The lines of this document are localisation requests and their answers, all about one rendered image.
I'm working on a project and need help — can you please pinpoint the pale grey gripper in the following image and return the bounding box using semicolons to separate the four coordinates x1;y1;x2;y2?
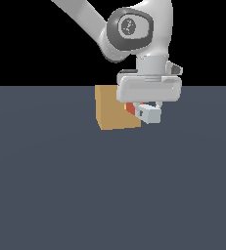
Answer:
115;68;183;118

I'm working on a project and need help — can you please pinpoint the orange and white peg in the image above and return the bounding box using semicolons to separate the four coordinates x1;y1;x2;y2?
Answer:
125;102;162;125

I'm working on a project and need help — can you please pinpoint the tan box with hole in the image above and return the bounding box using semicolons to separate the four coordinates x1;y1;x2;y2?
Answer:
94;84;142;132

